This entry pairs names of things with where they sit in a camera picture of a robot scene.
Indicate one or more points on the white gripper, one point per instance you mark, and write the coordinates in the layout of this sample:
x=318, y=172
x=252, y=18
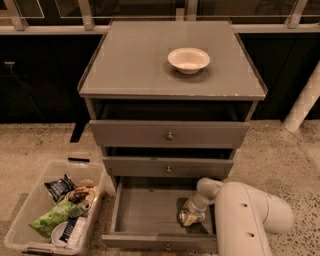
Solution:
x=193, y=205

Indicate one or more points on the silver green 7up can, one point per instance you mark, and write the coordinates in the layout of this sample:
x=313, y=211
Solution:
x=188, y=218

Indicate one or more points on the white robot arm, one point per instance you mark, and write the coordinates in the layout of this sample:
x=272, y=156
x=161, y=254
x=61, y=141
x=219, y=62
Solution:
x=270, y=205

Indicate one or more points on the grey bottom drawer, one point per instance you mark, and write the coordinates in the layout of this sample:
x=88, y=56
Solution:
x=145, y=216

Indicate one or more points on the grey drawer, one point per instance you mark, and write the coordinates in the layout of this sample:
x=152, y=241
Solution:
x=145, y=216
x=169, y=134
x=167, y=167

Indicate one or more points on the grey middle drawer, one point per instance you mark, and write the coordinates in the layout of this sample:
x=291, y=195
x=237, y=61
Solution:
x=167, y=167

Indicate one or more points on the green can in bin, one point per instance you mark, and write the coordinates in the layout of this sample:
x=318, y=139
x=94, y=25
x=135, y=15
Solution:
x=79, y=209

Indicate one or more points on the grey top drawer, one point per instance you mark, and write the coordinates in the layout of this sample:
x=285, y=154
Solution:
x=169, y=134

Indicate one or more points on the grey drawer cabinet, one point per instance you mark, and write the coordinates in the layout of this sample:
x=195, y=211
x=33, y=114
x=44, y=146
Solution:
x=130, y=78

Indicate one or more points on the brown snack bag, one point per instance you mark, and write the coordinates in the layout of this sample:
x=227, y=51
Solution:
x=82, y=193

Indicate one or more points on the white blue snack packet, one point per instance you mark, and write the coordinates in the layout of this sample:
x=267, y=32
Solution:
x=73, y=231

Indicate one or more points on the clear plastic storage bin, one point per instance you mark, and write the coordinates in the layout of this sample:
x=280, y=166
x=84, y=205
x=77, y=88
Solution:
x=22, y=237

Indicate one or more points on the white round container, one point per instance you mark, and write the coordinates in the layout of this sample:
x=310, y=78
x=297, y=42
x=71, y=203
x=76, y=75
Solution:
x=57, y=233

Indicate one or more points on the dark blue chip bag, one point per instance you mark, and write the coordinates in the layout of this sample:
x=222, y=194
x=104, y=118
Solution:
x=58, y=188

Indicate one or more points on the green snack bag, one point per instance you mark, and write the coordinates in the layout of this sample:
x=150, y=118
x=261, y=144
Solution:
x=46, y=223

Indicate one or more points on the white ceramic bowl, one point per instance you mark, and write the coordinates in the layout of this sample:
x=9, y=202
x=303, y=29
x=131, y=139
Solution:
x=188, y=60

